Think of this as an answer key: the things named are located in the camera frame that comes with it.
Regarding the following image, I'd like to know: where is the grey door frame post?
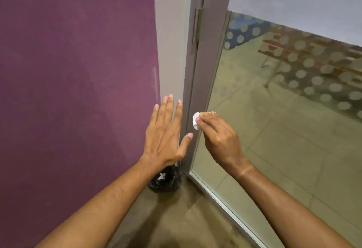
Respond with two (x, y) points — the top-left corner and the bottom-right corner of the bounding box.
(182, 0), (208, 173)

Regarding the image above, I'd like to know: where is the wooden slatted table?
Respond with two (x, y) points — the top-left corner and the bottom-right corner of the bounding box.
(258, 24), (362, 96)

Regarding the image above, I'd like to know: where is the person's right hand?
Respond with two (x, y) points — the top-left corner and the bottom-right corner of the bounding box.
(196, 111), (253, 175)

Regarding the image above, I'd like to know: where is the person's left forearm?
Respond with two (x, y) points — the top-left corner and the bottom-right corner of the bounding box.
(35, 154), (171, 248)

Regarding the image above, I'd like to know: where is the person's left hand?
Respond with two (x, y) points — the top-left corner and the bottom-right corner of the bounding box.
(140, 94), (194, 169)

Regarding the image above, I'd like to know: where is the person's right forearm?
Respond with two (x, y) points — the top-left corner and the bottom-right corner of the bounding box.
(230, 163), (357, 248)

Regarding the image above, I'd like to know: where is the black trash bin with bag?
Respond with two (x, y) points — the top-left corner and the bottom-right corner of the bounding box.
(148, 161), (183, 192)

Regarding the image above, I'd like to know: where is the glass door with frosted dots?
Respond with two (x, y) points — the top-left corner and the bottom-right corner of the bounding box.
(182, 0), (362, 248)

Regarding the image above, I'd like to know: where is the blue mat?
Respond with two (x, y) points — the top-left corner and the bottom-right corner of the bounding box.
(225, 12), (272, 49)

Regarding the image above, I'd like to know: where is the grey metal door hinge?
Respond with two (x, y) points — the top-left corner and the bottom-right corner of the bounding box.
(192, 8), (204, 45)

